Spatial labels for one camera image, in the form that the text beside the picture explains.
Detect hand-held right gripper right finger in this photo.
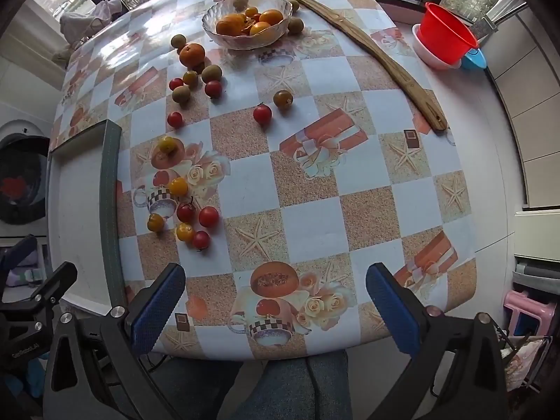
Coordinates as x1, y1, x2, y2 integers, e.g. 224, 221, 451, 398
365, 262, 521, 420

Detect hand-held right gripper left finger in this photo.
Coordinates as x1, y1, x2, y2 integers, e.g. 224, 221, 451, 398
41, 263, 187, 420

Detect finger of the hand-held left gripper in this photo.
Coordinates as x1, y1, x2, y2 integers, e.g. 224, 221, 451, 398
0, 261, 78, 320
0, 234, 38, 287

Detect white tray with green rim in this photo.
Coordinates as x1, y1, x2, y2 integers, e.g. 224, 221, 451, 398
47, 119, 127, 316

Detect white washing machine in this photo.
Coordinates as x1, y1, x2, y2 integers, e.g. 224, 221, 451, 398
0, 105, 51, 237

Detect checkered printed tablecloth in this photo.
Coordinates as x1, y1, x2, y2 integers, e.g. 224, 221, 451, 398
48, 0, 480, 362

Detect pink plastic stool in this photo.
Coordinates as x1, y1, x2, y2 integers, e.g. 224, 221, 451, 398
503, 291, 553, 337

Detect person's legs in jeans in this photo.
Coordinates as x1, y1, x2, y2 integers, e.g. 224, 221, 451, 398
149, 350, 353, 420

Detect printed cloth bag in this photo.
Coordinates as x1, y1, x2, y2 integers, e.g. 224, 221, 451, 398
494, 335, 552, 392

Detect white cloth pile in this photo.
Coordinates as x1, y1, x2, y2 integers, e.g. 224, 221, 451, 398
59, 0, 127, 38

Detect white plastic bowl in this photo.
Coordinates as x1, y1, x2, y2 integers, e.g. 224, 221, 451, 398
412, 24, 462, 71

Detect blue plastic dish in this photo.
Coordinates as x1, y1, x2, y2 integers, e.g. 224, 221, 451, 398
459, 48, 487, 71

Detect glass bowl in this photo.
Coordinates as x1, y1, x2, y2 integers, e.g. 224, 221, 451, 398
202, 0, 293, 50

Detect red plastic basin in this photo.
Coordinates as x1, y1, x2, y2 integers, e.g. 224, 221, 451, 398
418, 2, 480, 65

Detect grey textured object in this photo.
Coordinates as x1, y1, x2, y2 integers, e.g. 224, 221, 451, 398
470, 13, 497, 40

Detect black cable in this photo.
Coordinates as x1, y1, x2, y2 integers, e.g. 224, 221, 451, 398
305, 356, 320, 420

